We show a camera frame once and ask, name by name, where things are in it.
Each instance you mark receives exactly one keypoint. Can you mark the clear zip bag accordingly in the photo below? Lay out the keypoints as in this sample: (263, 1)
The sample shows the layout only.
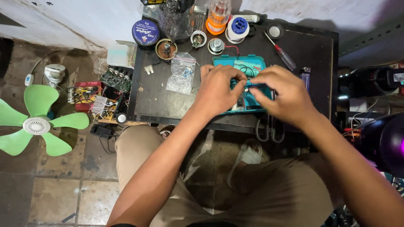
(181, 75)

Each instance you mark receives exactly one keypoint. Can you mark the white black glue tube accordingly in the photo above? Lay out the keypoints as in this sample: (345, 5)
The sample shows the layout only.
(249, 18)

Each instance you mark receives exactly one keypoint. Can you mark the small silver speaker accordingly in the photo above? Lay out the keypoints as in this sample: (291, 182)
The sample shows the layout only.
(198, 39)

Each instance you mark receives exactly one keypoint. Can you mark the orange clear bottle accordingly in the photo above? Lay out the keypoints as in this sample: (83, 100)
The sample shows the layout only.
(217, 19)

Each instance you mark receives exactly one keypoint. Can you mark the brass round speaker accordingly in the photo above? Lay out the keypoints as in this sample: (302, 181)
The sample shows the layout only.
(166, 49)

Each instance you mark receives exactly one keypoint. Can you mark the white sandal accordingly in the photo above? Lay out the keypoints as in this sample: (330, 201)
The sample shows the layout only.
(166, 131)
(249, 157)

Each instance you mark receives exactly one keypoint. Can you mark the green battery pack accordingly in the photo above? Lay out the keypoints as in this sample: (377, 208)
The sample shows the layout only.
(244, 66)

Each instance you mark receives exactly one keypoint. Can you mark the black knob with white face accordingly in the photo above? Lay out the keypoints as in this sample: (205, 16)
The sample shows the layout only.
(121, 118)

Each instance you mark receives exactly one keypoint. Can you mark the person's left hand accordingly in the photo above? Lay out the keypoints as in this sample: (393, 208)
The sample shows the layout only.
(214, 94)

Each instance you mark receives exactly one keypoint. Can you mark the black power adapter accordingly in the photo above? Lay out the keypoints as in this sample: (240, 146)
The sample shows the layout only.
(101, 131)

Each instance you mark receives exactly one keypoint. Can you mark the green circuit board with knobs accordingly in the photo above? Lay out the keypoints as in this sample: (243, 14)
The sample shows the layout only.
(116, 78)

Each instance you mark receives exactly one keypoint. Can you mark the white blue solder spool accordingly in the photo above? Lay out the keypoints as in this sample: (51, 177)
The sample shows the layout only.
(237, 30)

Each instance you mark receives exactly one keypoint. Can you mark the teal plastic device case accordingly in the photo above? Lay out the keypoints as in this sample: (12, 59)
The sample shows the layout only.
(225, 61)

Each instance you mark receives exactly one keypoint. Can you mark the green fan blade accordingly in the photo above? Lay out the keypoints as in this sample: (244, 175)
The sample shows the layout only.
(38, 126)

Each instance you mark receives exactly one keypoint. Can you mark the grey metal rack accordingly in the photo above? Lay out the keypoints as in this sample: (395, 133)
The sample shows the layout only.
(372, 37)

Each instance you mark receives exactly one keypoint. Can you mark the black device with label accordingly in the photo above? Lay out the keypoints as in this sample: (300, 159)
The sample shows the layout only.
(369, 80)

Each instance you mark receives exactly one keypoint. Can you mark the blue round tin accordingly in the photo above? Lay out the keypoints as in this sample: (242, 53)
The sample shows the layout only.
(145, 32)

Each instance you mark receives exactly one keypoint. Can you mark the white fan motor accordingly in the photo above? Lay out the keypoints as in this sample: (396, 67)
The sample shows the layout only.
(54, 73)

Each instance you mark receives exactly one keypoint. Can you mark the person's right hand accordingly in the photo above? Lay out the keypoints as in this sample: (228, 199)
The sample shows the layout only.
(284, 97)

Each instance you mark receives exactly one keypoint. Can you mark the person's beige trousers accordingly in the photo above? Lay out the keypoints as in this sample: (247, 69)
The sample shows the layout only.
(284, 195)

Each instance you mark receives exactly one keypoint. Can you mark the clear plastic box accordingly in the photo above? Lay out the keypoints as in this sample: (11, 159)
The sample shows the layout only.
(118, 55)

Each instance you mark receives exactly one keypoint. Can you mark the black round speaker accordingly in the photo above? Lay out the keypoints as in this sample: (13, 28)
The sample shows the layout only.
(385, 145)

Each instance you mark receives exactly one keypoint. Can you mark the yellow black tool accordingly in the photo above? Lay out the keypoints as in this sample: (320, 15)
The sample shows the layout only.
(153, 2)

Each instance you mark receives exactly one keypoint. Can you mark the red box with circuit board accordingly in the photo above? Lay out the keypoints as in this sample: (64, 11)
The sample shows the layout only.
(83, 93)

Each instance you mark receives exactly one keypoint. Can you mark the purple lighter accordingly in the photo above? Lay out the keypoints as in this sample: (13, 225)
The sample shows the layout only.
(305, 79)

